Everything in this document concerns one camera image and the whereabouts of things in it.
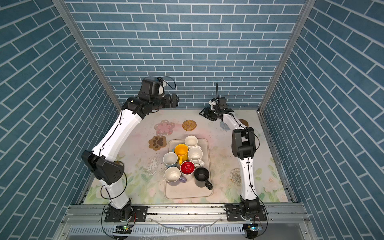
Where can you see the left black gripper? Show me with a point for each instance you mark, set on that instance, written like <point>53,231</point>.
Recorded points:
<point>167,103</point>

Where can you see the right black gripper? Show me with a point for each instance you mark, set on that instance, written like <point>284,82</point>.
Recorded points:
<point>206,113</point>

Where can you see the pink flower coaster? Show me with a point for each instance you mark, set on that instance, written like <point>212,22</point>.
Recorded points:
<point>164,128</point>

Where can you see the woven rattan round coaster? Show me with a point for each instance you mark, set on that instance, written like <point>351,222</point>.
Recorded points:
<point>189,125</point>

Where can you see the cork paw print coaster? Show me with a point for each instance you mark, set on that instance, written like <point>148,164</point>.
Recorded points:
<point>157,142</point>

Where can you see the light blue round coaster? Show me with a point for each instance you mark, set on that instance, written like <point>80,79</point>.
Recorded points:
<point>224,126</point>

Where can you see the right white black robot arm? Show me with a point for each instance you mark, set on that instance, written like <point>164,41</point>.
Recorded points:
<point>243,148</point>

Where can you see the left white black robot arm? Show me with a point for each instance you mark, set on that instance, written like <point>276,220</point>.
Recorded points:
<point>102,159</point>

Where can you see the brown round coaster right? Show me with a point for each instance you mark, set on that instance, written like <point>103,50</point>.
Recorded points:
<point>244,123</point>

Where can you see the brown round coaster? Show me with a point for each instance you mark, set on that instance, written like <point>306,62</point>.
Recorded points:
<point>244,123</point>
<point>119,162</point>

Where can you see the brown round coaster left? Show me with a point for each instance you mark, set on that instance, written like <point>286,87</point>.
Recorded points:
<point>119,162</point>

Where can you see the white mug at tray back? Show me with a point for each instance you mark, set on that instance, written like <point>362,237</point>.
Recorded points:
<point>192,142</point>

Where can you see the yellow mug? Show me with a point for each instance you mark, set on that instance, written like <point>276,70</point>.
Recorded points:
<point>181,151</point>

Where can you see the white speckled mug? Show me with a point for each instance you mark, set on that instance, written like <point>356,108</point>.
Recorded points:
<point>195,154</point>

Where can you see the light blue mug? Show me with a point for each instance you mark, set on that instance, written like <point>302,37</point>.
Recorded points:
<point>170,159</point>

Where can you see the red mug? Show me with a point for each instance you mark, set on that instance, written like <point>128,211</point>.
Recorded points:
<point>187,169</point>

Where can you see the black mug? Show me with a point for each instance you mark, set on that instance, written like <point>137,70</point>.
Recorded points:
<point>202,178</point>

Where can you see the beige plastic tray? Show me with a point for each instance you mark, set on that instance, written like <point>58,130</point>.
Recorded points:
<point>189,189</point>

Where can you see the white mug purple handle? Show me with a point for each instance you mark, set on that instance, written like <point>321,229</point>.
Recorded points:
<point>173,176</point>

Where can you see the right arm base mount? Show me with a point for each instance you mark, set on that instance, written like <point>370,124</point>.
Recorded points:
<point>242,212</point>

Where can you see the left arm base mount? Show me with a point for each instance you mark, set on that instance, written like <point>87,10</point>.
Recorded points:
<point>130,214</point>

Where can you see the aluminium front rail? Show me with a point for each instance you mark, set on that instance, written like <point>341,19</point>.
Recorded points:
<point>189,214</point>

